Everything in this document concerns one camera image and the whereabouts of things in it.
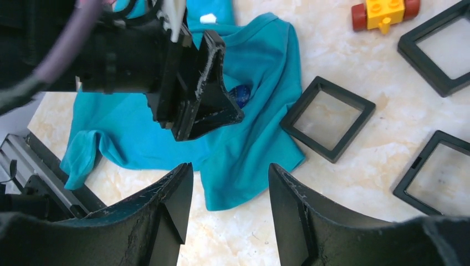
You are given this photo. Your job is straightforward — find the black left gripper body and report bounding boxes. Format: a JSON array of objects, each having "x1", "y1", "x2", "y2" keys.
[{"x1": 48, "y1": 0, "x2": 201, "y2": 129}]

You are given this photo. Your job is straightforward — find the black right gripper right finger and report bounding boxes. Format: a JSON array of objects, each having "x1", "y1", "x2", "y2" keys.
[{"x1": 269, "y1": 163, "x2": 469, "y2": 265}]

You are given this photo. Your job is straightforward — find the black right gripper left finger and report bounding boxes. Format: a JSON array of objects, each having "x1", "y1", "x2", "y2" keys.
[{"x1": 1, "y1": 163, "x2": 193, "y2": 265}]

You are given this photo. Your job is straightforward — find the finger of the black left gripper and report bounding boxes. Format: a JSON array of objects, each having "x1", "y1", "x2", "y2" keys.
[{"x1": 171, "y1": 30, "x2": 244, "y2": 141}]

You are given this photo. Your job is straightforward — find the teal garment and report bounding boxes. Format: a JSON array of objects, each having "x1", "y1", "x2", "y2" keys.
[{"x1": 60, "y1": 1, "x2": 305, "y2": 211}]

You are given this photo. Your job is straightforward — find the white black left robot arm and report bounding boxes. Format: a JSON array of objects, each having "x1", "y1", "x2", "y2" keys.
[{"x1": 1, "y1": 1, "x2": 244, "y2": 141}]

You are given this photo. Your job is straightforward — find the white garment tag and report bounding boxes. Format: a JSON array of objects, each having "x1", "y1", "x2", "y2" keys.
[{"x1": 200, "y1": 13, "x2": 217, "y2": 24}]

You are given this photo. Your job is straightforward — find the yellow toy car red wheels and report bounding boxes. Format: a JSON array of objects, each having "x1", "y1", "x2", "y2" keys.
[{"x1": 351, "y1": 0, "x2": 421, "y2": 34}]

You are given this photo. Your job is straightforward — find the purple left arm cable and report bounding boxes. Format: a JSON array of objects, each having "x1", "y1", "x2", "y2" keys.
[{"x1": 0, "y1": 0, "x2": 104, "y2": 115}]

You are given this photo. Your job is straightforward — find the black folded frame stand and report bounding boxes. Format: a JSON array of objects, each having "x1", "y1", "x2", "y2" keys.
[{"x1": 393, "y1": 130, "x2": 469, "y2": 216}]

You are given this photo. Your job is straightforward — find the black square frame left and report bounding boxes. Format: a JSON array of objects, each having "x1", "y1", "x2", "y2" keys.
[{"x1": 280, "y1": 76, "x2": 376, "y2": 163}]

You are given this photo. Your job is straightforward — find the black square frame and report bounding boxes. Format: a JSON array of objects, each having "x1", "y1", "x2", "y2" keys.
[
  {"x1": 397, "y1": 1, "x2": 469, "y2": 98},
  {"x1": 280, "y1": 76, "x2": 376, "y2": 163}
]

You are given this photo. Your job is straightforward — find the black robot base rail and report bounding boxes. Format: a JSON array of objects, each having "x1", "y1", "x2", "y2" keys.
[{"x1": 1, "y1": 133, "x2": 106, "y2": 222}]

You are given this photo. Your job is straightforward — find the black square frame far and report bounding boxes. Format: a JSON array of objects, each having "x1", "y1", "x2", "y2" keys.
[{"x1": 397, "y1": 1, "x2": 469, "y2": 98}]

